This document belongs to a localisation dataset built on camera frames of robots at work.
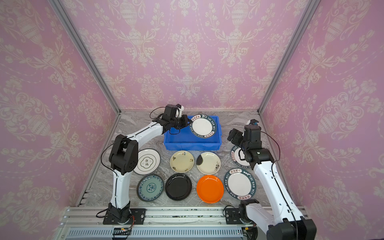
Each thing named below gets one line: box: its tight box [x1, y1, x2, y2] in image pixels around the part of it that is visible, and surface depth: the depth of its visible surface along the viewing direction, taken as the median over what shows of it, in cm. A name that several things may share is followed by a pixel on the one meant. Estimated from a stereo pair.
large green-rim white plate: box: [224, 167, 257, 201], surface depth 85 cm
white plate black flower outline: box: [133, 148, 161, 175], surface depth 94 cm
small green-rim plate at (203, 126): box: [189, 113, 217, 139], surface depth 99 cm
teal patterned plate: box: [136, 174, 164, 202], surface depth 85 cm
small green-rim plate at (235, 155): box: [230, 145, 251, 169], surface depth 95 cm
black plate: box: [165, 173, 192, 201], surface depth 83 cm
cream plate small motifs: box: [169, 150, 195, 173], surface depth 94 cm
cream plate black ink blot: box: [196, 151, 222, 175], surface depth 94 cm
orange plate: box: [196, 174, 225, 204], surface depth 83 cm
